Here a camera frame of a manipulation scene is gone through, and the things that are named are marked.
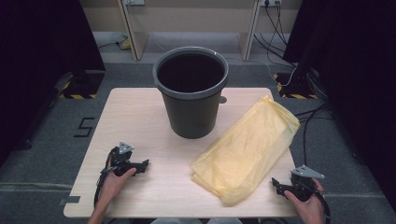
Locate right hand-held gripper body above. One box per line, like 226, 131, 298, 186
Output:
290, 164, 326, 203

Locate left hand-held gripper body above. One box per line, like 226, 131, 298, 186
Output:
109, 142, 139, 177

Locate yellow plastic trash bag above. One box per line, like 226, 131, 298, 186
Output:
190, 95, 302, 207

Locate dark grey trash bin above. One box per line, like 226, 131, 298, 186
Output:
152, 46, 230, 140

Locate person's right hand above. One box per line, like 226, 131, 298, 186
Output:
283, 180, 326, 224

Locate person's left hand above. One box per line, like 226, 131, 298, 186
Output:
96, 168, 137, 208

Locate dark curtain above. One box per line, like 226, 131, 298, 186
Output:
0, 0, 106, 166
281, 0, 396, 214

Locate white desk leg panel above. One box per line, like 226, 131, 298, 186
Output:
237, 0, 262, 62
117, 0, 149, 62

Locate right hand-held gripper cable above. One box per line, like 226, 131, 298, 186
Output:
313, 186, 332, 224

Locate hand-held gripper cable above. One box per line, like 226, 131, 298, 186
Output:
313, 186, 332, 224
92, 148, 119, 209

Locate left hand-held gripper cable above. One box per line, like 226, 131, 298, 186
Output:
92, 148, 119, 209

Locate black floor cables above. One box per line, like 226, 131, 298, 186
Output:
293, 103, 332, 166

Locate black yellow striped base plate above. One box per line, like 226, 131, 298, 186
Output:
273, 72, 319, 101
58, 70, 106, 101

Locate thin white floor cable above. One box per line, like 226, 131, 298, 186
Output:
223, 55, 298, 88

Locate thin black floor cable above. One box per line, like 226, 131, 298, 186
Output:
98, 36, 129, 50

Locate black socket cables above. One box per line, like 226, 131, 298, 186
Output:
253, 0, 297, 68

